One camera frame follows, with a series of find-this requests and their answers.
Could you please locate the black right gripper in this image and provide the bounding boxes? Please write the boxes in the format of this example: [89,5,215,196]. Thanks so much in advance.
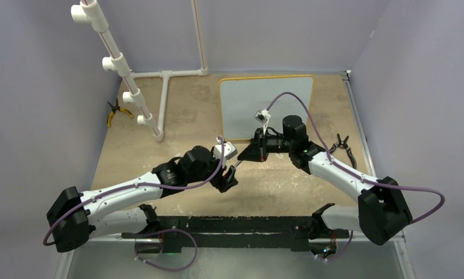
[238,127,294,162]

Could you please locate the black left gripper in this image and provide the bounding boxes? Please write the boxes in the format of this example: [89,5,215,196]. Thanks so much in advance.
[187,151,237,191]

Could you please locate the yellow-framed whiteboard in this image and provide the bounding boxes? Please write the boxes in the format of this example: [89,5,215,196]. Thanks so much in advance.
[218,74,315,141]

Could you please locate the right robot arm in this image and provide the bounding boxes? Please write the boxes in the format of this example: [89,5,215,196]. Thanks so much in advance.
[238,115,413,245]

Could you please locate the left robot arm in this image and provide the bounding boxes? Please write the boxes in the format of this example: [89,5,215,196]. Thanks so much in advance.
[43,142,238,253]

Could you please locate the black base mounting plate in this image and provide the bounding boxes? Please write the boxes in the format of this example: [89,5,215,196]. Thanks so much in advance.
[122,216,349,253]

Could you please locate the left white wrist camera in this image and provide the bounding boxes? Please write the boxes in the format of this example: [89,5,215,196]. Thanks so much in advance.
[211,138,238,160]

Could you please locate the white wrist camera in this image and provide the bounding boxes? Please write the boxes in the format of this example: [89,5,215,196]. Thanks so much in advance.
[254,109,271,124]
[211,138,238,160]

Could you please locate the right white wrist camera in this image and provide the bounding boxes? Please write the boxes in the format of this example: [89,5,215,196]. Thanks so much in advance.
[254,109,271,124]

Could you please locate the green-handled pliers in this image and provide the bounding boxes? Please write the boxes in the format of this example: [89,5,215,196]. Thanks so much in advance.
[329,133,357,169]

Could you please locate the yellow-handled pliers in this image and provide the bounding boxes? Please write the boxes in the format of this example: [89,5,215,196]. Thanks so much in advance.
[106,99,134,128]

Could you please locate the white PVC pipe frame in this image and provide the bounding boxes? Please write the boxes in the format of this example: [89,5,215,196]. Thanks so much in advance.
[70,0,209,142]

